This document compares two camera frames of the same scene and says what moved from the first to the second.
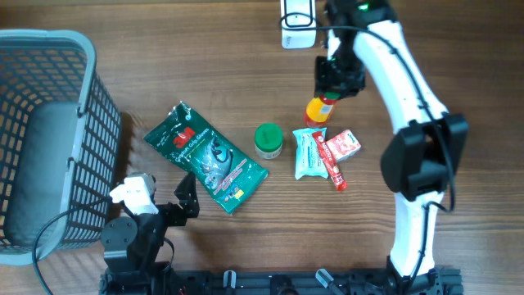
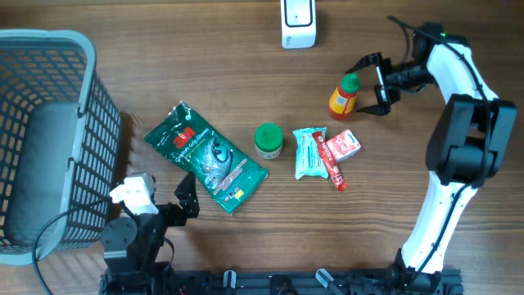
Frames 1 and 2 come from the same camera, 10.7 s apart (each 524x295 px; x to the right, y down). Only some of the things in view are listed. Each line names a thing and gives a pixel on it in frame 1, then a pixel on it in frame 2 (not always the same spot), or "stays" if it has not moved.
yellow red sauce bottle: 318,111 → 341,99
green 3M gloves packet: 226,174 stays
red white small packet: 343,145 stays
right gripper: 322,80 → 386,94
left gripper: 188,201 stays
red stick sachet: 329,161 stays
